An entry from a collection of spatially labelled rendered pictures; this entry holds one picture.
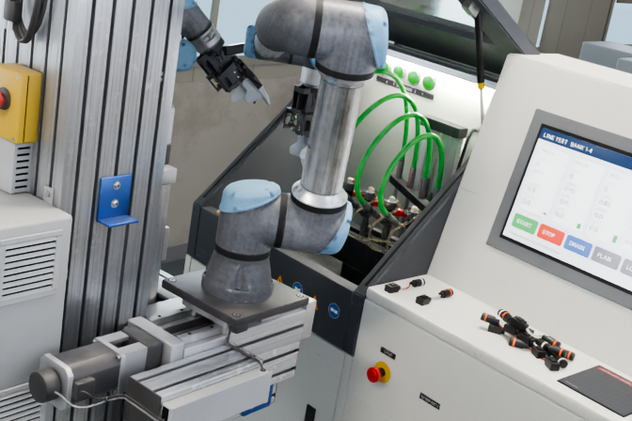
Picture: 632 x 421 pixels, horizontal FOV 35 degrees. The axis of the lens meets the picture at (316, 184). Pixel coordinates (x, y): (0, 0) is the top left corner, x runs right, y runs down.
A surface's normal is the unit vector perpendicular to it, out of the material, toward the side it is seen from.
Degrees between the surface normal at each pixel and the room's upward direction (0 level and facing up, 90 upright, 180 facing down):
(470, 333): 0
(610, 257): 76
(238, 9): 90
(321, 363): 90
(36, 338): 90
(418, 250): 90
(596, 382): 0
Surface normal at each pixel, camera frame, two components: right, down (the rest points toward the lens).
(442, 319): 0.16, -0.94
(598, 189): -0.66, -0.15
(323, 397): -0.72, 0.08
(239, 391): 0.75, 0.30
